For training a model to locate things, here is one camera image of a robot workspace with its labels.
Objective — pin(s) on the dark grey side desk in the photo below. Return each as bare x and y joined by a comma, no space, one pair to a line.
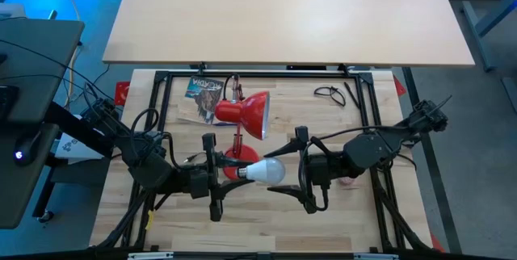
36,70

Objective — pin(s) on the black computer mouse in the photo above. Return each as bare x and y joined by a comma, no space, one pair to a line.
25,153

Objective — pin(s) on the blue-grey metal table legs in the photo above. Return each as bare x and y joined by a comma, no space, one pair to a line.
484,18

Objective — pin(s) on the black caster wheel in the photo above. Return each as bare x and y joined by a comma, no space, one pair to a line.
45,216

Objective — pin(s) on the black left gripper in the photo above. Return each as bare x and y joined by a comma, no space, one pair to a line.
209,143

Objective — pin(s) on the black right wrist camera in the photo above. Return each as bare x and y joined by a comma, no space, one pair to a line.
321,171

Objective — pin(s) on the white printed box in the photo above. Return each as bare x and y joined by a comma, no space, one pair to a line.
66,149

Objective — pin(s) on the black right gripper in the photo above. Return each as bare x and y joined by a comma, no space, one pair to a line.
302,132

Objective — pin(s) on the red desk lamp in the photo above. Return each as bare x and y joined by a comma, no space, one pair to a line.
250,112

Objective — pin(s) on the blue pen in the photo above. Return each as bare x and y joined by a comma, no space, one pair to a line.
220,124

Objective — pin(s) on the colourful printed packet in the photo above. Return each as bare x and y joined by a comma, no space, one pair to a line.
204,94

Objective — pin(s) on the black eyeglasses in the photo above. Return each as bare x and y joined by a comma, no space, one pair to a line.
328,89

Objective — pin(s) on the red corner marker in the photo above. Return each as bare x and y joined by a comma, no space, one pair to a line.
399,86
436,244
121,92

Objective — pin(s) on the light wooden desk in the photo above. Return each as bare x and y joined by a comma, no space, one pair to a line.
282,18

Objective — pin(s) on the silver frame bracket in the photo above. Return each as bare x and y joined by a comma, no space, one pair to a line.
375,256
150,255

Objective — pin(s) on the white lightbulb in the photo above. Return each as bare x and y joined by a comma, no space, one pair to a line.
266,171

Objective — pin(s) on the pink round disc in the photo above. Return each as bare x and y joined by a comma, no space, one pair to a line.
347,180

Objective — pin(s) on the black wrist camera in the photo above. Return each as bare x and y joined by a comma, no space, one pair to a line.
321,171
198,183

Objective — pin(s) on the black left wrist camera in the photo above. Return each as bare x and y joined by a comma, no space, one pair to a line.
198,183

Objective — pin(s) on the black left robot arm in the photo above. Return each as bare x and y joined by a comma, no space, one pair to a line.
145,159

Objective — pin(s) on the thin black stick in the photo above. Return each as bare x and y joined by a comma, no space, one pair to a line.
351,94

